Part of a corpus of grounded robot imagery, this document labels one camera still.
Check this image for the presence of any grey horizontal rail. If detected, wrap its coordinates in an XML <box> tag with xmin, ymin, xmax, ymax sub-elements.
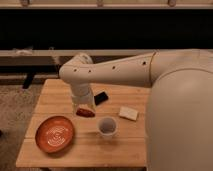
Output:
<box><xmin>0</xmin><ymin>49</ymin><xmax>155</xmax><ymax>66</ymax></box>

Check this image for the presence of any wooden table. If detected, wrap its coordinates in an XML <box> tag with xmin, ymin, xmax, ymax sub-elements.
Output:
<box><xmin>16</xmin><ymin>79</ymin><xmax>149</xmax><ymax>168</ymax></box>

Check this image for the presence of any red-brown food item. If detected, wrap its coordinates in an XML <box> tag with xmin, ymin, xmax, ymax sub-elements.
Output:
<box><xmin>76</xmin><ymin>108</ymin><xmax>95</xmax><ymax>117</ymax></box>

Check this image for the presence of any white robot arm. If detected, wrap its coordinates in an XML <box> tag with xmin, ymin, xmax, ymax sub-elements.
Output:
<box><xmin>59</xmin><ymin>49</ymin><xmax>213</xmax><ymax>171</ymax></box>

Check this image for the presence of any black rectangular block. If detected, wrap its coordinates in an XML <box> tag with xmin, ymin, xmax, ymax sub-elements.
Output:
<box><xmin>94</xmin><ymin>92</ymin><xmax>108</xmax><ymax>105</ymax></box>

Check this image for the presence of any white sponge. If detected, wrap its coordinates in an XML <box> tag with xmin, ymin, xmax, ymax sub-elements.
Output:
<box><xmin>119</xmin><ymin>106</ymin><xmax>138</xmax><ymax>121</ymax></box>

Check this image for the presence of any white paper cup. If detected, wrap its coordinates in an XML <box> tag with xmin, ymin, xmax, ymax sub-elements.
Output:
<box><xmin>98</xmin><ymin>117</ymin><xmax>117</xmax><ymax>140</ymax></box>

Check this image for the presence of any orange plate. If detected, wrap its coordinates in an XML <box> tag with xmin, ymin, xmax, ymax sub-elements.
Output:
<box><xmin>35</xmin><ymin>116</ymin><xmax>74</xmax><ymax>153</ymax></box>

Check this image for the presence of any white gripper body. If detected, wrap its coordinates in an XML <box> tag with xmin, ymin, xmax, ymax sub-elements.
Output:
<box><xmin>71</xmin><ymin>91</ymin><xmax>96</xmax><ymax>113</ymax></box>

